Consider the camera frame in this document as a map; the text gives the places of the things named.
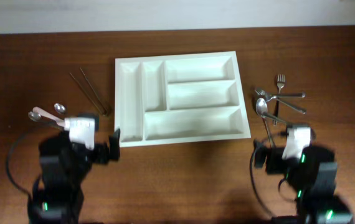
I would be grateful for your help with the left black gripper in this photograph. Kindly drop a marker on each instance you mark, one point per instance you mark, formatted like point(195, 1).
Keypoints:
point(104, 155)

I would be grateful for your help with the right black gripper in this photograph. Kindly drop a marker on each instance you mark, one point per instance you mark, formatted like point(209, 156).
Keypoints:
point(274, 155)

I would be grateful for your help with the large metal tablespoon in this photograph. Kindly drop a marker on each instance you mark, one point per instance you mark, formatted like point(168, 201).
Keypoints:
point(261, 108)

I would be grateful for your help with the metal fork crosswise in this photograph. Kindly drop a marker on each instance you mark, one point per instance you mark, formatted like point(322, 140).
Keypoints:
point(280, 97)

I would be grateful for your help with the metal fork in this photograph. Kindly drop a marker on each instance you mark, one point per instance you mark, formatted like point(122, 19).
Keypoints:
point(280, 81)

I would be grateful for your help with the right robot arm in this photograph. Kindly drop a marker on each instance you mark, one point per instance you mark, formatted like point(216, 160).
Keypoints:
point(310, 170)

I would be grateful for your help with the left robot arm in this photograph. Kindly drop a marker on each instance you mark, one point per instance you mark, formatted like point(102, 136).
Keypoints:
point(65, 160)

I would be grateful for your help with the pink plastic butter knife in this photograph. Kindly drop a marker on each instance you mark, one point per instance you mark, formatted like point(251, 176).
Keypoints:
point(40, 113)

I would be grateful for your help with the white plastic cutlery tray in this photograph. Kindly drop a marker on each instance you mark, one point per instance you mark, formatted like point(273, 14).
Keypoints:
point(179, 98)

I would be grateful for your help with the small teaspoon smooth handle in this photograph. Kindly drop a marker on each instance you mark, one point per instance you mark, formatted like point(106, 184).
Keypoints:
point(60, 109)

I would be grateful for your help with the small teaspoon textured handle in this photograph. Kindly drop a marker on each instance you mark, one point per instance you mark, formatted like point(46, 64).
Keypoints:
point(38, 118)

